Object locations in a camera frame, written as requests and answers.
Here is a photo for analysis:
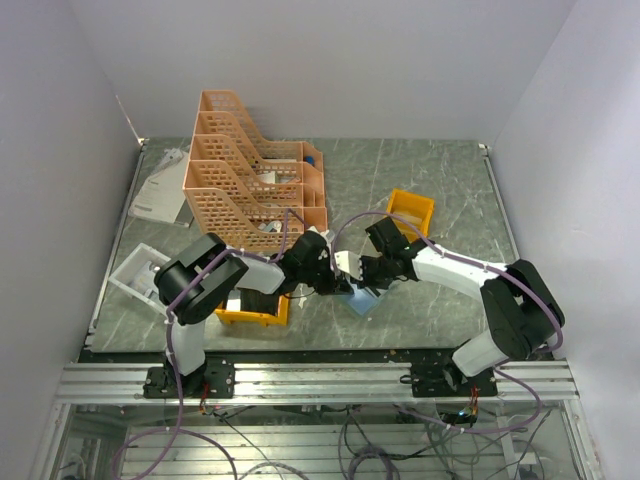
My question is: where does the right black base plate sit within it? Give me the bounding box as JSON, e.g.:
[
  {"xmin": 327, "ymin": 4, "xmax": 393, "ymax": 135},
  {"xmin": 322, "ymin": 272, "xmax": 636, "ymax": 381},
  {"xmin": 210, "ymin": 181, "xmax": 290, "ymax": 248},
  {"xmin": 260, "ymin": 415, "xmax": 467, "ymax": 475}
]
[{"xmin": 399, "ymin": 364, "xmax": 498, "ymax": 398}]

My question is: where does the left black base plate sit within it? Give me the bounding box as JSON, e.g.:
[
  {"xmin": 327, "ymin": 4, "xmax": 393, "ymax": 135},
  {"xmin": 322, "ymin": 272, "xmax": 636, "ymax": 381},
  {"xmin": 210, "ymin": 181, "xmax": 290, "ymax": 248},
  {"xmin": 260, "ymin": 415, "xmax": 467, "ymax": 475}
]
[{"xmin": 143, "ymin": 361, "xmax": 235, "ymax": 399}]

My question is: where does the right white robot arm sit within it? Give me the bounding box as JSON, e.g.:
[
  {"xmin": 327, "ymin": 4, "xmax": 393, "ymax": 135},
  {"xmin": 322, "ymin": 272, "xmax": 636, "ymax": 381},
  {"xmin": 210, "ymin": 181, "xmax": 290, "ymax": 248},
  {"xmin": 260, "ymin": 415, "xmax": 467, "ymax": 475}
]
[{"xmin": 353, "ymin": 215, "xmax": 565, "ymax": 396}]

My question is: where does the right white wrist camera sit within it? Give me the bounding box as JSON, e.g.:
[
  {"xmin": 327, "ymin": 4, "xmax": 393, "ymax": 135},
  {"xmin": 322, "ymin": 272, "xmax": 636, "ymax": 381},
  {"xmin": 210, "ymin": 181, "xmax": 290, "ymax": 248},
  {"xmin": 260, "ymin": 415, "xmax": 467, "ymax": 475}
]
[{"xmin": 334, "ymin": 250, "xmax": 363, "ymax": 281}]

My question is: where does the aluminium rail frame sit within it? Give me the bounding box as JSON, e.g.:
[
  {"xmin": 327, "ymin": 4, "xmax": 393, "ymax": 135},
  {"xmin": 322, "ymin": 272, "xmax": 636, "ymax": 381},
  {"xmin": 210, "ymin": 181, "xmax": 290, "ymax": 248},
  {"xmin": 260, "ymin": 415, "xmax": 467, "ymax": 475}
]
[{"xmin": 31, "ymin": 359, "xmax": 604, "ymax": 479}]

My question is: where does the white bin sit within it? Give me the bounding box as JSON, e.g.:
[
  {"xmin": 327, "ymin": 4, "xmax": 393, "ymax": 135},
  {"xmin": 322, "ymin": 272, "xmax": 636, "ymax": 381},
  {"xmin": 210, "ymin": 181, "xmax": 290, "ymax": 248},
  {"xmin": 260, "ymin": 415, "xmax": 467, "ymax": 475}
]
[{"xmin": 108, "ymin": 243, "xmax": 170, "ymax": 313}]

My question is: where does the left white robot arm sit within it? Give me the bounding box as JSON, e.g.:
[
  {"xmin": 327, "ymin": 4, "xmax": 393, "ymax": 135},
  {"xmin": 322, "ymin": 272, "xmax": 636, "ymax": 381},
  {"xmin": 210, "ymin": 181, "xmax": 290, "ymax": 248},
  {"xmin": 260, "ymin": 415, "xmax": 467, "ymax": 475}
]
[{"xmin": 154, "ymin": 230, "xmax": 353, "ymax": 398}]

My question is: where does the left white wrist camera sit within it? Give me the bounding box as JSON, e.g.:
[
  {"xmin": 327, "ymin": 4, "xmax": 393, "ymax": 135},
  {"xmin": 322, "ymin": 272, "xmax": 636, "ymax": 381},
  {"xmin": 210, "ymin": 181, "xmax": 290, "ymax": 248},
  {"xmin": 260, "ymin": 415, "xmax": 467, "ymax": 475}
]
[{"xmin": 321, "ymin": 230, "xmax": 335, "ymax": 243}]

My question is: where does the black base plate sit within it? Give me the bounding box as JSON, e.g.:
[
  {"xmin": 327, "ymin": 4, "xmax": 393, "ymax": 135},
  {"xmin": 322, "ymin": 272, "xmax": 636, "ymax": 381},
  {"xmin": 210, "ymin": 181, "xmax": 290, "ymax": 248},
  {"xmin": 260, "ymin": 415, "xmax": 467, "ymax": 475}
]
[
  {"xmin": 399, "ymin": 364, "xmax": 498, "ymax": 398},
  {"xmin": 143, "ymin": 361, "xmax": 235, "ymax": 399}
]

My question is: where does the pink file organizer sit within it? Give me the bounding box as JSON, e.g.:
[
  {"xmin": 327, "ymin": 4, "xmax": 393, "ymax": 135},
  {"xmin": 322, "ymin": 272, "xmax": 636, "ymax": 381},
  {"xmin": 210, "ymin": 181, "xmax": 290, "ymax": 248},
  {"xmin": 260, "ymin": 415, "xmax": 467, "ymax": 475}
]
[{"xmin": 183, "ymin": 90, "xmax": 328, "ymax": 253}]

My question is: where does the white paper sheet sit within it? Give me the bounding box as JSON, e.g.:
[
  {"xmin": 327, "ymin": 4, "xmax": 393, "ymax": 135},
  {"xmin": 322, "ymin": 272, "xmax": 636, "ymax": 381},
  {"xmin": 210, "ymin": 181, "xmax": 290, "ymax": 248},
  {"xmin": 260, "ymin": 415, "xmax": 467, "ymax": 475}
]
[{"xmin": 128, "ymin": 148, "xmax": 193, "ymax": 228}]

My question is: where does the yellow bin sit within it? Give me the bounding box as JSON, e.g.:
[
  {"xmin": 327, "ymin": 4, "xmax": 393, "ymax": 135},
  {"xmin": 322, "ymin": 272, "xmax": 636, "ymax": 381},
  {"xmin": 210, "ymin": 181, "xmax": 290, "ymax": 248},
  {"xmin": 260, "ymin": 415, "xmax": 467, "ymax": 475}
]
[
  {"xmin": 385, "ymin": 188, "xmax": 435, "ymax": 237},
  {"xmin": 214, "ymin": 292, "xmax": 290, "ymax": 327}
]

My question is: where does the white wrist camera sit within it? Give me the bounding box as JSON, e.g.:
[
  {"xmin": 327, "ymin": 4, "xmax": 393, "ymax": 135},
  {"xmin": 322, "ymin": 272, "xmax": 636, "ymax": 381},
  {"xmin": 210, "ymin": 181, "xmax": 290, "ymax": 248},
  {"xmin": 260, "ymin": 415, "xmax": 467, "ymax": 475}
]
[
  {"xmin": 334, "ymin": 250, "xmax": 363, "ymax": 281},
  {"xmin": 321, "ymin": 230, "xmax": 335, "ymax": 243}
]

